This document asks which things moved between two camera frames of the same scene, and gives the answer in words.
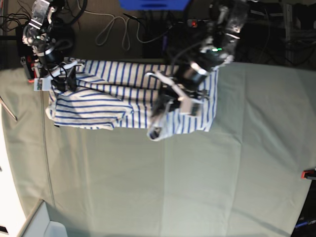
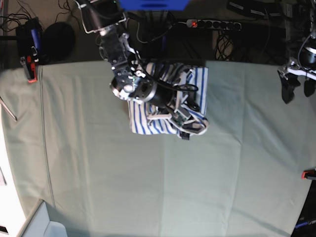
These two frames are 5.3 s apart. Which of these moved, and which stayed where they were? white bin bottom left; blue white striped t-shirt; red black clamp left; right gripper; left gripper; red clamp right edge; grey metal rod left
Moved: blue white striped t-shirt; left gripper; right gripper
Stayed: red black clamp left; red clamp right edge; white bin bottom left; grey metal rod left
